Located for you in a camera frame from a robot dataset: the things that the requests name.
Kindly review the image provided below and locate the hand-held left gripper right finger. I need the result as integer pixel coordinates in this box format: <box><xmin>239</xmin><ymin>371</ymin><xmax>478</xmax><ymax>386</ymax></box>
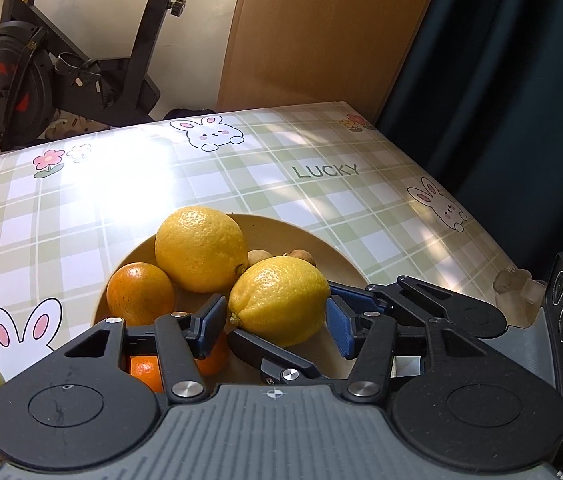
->
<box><xmin>326</xmin><ymin>296</ymin><xmax>495</xmax><ymax>404</ymax></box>

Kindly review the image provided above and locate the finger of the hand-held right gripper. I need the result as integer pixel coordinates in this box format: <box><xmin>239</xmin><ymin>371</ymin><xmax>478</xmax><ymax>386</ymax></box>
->
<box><xmin>226</xmin><ymin>329</ymin><xmax>331</xmax><ymax>387</ymax></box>
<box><xmin>328</xmin><ymin>275</ymin><xmax>462</xmax><ymax>327</ymax></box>

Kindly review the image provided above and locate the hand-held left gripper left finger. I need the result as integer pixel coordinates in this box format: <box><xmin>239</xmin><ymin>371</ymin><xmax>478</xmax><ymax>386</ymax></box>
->
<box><xmin>64</xmin><ymin>294</ymin><xmax>229</xmax><ymax>402</ymax></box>

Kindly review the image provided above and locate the small orange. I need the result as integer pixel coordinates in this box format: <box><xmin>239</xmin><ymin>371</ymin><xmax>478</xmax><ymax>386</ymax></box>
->
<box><xmin>129</xmin><ymin>354</ymin><xmax>165</xmax><ymax>394</ymax></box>
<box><xmin>194</xmin><ymin>330</ymin><xmax>230</xmax><ymax>377</ymax></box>
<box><xmin>106</xmin><ymin>262</ymin><xmax>176</xmax><ymax>327</ymax></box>

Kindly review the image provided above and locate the yellow lemon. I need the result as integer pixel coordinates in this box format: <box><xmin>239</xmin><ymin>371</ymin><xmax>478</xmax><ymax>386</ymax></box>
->
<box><xmin>155</xmin><ymin>207</ymin><xmax>250</xmax><ymax>294</ymax></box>
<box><xmin>228</xmin><ymin>256</ymin><xmax>331</xmax><ymax>348</ymax></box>

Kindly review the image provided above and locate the small brown longan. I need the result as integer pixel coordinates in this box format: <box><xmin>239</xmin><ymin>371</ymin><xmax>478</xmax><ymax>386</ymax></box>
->
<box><xmin>281</xmin><ymin>250</ymin><xmax>317</xmax><ymax>269</ymax></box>
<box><xmin>246</xmin><ymin>249</ymin><xmax>275</xmax><ymax>274</ymax></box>

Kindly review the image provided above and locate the cream round plate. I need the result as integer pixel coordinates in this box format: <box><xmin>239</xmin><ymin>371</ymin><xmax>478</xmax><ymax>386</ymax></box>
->
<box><xmin>90</xmin><ymin>213</ymin><xmax>375</xmax><ymax>386</ymax></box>

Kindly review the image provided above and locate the clear table corner guard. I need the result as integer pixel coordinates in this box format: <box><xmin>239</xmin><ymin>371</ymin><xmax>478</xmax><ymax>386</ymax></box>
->
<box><xmin>493</xmin><ymin>266</ymin><xmax>548</xmax><ymax>312</ymax></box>

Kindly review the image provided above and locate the green plaid bunny tablecloth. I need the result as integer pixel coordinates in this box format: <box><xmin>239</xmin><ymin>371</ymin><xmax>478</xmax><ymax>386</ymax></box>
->
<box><xmin>0</xmin><ymin>101</ymin><xmax>548</xmax><ymax>461</ymax></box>

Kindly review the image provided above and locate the dark shoe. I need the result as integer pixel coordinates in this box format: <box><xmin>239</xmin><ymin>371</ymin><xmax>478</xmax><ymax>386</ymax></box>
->
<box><xmin>166</xmin><ymin>107</ymin><xmax>215</xmax><ymax>122</ymax></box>

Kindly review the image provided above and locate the dark curtain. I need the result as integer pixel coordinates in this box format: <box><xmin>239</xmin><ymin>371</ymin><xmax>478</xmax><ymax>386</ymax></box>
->
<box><xmin>375</xmin><ymin>0</ymin><xmax>563</xmax><ymax>292</ymax></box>

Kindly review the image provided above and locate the beige sandal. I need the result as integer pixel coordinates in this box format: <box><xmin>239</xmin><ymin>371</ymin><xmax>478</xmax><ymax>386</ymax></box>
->
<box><xmin>44</xmin><ymin>114</ymin><xmax>108</xmax><ymax>142</ymax></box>

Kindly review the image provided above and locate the black exercise bike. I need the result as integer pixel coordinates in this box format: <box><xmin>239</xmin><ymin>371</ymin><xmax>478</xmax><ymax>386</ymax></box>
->
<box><xmin>0</xmin><ymin>0</ymin><xmax>240</xmax><ymax>129</ymax></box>

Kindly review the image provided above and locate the wooden board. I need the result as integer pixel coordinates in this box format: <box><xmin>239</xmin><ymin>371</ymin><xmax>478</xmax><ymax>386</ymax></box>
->
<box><xmin>216</xmin><ymin>0</ymin><xmax>448</xmax><ymax>127</ymax></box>

